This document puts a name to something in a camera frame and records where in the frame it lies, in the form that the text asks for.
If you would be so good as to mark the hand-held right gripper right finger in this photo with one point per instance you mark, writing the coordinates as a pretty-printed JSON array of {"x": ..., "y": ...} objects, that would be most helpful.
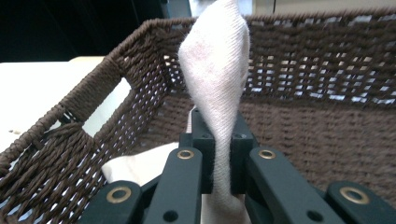
[{"x": 274, "y": 186}]

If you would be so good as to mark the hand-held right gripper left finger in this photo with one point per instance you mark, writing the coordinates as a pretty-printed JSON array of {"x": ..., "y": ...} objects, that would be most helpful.
[{"x": 183, "y": 186}]

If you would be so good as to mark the beige sock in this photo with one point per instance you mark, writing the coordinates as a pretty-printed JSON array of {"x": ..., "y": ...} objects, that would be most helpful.
[
  {"x": 140, "y": 168},
  {"x": 214, "y": 62}
]

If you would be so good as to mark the brown woven basket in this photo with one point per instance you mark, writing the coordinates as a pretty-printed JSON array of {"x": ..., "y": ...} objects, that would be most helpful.
[{"x": 311, "y": 140}]

